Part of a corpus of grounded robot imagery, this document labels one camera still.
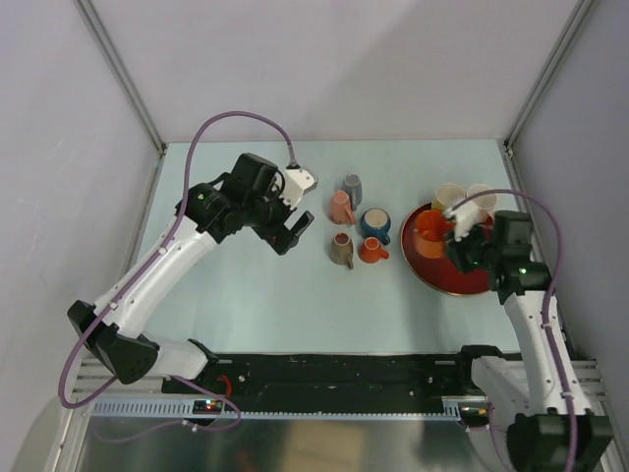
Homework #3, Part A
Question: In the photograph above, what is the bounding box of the large orange mug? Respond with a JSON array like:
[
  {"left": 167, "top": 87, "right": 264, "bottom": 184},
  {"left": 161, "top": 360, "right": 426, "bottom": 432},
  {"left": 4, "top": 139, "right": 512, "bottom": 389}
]
[{"left": 414, "top": 209, "right": 454, "bottom": 260}]

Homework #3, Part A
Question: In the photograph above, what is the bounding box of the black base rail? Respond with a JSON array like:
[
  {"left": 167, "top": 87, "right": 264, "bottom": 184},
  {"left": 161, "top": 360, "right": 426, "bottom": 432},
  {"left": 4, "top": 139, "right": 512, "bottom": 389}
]
[{"left": 193, "top": 353, "right": 482, "bottom": 415}]

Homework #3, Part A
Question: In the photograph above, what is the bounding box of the salmon mug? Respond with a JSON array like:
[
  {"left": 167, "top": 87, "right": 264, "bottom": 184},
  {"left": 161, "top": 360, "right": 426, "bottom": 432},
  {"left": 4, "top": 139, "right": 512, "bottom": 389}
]
[{"left": 328, "top": 190, "right": 356, "bottom": 225}]

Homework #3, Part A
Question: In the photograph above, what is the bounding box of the right aluminium frame post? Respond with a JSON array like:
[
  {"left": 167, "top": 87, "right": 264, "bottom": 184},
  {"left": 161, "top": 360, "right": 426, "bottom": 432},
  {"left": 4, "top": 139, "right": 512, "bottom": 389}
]
[{"left": 503, "top": 0, "right": 600, "bottom": 152}]

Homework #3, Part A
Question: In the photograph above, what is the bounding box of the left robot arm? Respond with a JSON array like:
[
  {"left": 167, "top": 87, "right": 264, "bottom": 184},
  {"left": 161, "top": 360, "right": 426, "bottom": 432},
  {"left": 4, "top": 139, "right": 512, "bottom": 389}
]
[{"left": 68, "top": 153, "right": 317, "bottom": 392}]

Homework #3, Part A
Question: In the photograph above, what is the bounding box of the blue mug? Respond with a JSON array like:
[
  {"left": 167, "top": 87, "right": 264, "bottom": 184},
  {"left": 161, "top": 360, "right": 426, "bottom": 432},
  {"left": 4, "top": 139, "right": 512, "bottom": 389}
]
[{"left": 360, "top": 207, "right": 391, "bottom": 246}]

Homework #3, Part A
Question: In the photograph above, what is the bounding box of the aluminium frame post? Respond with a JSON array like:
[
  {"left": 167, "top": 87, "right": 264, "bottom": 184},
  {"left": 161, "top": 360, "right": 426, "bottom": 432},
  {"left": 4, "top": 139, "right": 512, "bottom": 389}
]
[
  {"left": 74, "top": 0, "right": 167, "bottom": 158},
  {"left": 503, "top": 0, "right": 600, "bottom": 152}
]

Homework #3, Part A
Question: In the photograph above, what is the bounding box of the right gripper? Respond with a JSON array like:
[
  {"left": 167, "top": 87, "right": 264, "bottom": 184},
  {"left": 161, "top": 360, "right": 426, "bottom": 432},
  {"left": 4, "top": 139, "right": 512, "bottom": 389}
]
[{"left": 444, "top": 218, "right": 501, "bottom": 274}]

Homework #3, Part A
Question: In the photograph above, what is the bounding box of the pink mug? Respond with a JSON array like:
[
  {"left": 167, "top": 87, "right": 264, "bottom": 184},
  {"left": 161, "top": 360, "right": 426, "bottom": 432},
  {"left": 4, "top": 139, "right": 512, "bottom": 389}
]
[{"left": 466, "top": 184, "right": 498, "bottom": 222}]

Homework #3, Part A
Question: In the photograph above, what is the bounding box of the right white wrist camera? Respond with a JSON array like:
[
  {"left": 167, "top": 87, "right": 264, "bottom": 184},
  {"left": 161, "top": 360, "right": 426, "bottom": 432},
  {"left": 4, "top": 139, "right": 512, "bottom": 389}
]
[{"left": 443, "top": 199, "right": 489, "bottom": 241}]

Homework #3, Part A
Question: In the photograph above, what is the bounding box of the red round tray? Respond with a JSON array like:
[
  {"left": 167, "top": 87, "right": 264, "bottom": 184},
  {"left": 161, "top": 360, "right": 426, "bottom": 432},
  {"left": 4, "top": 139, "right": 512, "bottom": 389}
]
[{"left": 400, "top": 203, "right": 489, "bottom": 296}]

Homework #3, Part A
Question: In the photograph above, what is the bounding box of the yellow mug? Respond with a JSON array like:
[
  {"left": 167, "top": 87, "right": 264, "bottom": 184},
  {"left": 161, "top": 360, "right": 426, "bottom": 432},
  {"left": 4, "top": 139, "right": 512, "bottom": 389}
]
[{"left": 431, "top": 183, "right": 466, "bottom": 211}]

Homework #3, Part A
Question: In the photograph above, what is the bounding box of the brown grey mug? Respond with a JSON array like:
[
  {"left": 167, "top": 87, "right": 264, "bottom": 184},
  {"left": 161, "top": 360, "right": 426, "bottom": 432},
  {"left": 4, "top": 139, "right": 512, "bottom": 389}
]
[{"left": 329, "top": 232, "right": 354, "bottom": 269}]

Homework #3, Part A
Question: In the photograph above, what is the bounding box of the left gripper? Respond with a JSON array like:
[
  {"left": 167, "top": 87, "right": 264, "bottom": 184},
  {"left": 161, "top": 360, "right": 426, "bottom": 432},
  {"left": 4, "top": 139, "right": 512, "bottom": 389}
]
[{"left": 245, "top": 179, "right": 313, "bottom": 254}]

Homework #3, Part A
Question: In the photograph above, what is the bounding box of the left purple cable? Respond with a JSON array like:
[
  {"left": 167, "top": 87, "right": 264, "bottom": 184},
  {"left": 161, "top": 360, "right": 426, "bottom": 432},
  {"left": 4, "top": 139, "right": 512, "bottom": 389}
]
[{"left": 58, "top": 111, "right": 299, "bottom": 409}]

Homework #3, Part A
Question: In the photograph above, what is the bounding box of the left aluminium frame post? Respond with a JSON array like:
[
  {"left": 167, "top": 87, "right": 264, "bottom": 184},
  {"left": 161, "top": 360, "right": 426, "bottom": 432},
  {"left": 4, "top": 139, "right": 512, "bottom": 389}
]
[{"left": 74, "top": 0, "right": 167, "bottom": 158}]

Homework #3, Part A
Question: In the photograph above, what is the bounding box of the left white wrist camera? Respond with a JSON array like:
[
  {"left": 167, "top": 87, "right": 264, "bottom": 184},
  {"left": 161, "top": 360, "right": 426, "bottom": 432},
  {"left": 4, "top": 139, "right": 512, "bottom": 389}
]
[{"left": 280, "top": 167, "right": 318, "bottom": 208}]

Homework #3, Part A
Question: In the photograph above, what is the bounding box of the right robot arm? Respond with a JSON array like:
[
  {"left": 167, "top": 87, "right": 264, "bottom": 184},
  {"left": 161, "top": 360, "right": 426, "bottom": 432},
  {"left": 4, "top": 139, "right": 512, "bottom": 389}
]
[{"left": 444, "top": 206, "right": 613, "bottom": 471}]

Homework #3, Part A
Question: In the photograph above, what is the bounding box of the white slotted cable duct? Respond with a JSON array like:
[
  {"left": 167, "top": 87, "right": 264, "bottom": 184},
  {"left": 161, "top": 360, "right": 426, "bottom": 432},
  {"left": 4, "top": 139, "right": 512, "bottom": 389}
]
[{"left": 90, "top": 397, "right": 461, "bottom": 422}]

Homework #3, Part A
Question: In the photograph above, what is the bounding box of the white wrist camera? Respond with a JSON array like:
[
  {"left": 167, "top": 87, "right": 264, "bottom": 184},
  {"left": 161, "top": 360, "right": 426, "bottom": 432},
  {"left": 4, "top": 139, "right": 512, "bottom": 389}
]
[
  {"left": 443, "top": 199, "right": 489, "bottom": 241},
  {"left": 280, "top": 167, "right": 318, "bottom": 208}
]

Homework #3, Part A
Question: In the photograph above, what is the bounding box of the grey purple mug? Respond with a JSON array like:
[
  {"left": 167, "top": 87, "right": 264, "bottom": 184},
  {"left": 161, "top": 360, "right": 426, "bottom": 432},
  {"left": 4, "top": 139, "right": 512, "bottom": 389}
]
[{"left": 341, "top": 174, "right": 363, "bottom": 210}]

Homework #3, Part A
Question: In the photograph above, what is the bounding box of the small orange mug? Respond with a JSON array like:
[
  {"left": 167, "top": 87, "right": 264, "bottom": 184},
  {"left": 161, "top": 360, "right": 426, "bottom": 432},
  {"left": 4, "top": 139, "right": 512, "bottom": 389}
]
[{"left": 359, "top": 237, "right": 389, "bottom": 264}]

